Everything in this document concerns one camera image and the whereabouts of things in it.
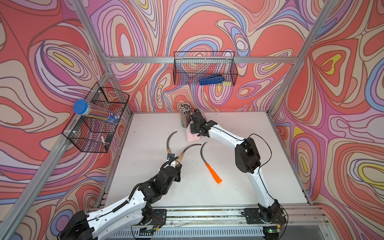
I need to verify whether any pink terry rag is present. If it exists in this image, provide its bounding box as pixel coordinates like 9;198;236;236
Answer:
186;124;201;143

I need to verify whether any wooden handle sickle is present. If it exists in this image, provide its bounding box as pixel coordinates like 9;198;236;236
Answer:
166;130;178;158
176;143;202;166

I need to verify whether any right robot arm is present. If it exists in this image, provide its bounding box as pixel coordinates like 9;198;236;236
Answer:
190;110;281;223

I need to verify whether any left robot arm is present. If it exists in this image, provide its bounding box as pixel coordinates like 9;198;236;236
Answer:
57;160;182;240

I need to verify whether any cup of coloured pencils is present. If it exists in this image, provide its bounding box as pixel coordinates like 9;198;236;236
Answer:
179;103;192;128

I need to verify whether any blue tool in basket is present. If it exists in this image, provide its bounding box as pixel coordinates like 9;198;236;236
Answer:
199;75;225;86

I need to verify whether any blue cap pencil tube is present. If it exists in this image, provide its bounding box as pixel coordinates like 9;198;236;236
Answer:
73;100;120;125

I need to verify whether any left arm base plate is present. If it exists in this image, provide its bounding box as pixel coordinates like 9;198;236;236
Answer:
137;209;167;227

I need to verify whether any orange handle sickle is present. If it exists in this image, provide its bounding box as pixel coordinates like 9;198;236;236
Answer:
200;142;222;184

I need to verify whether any black wire basket back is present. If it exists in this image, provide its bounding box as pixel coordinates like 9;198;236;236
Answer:
173;50;238;86

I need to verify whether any black wire basket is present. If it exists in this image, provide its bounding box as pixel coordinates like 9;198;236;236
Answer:
62;83;130;153
173;50;238;86

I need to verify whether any aluminium front rail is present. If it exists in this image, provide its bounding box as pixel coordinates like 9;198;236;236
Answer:
165;205;329;227

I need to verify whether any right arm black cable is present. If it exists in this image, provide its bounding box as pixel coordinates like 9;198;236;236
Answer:
247;133;289;240

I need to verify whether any black wire basket left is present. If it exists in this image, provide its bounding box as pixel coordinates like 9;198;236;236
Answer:
62;83;130;153

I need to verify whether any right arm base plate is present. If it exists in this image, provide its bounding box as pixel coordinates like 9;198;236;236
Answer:
241;208;287;225

